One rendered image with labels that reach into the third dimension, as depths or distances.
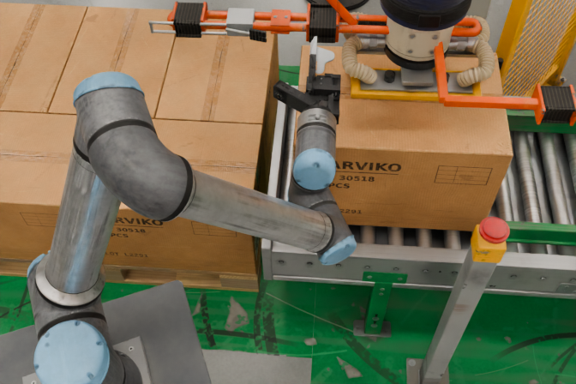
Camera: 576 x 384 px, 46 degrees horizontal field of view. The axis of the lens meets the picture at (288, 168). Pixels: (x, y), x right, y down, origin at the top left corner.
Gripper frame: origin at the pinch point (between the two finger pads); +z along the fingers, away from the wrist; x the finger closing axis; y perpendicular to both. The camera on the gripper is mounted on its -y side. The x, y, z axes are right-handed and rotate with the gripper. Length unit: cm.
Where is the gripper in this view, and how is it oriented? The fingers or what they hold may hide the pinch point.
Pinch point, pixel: (311, 58)
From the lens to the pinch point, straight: 170.8
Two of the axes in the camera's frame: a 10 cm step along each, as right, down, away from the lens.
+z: 0.7, -7.9, 6.0
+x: 0.1, -6.1, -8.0
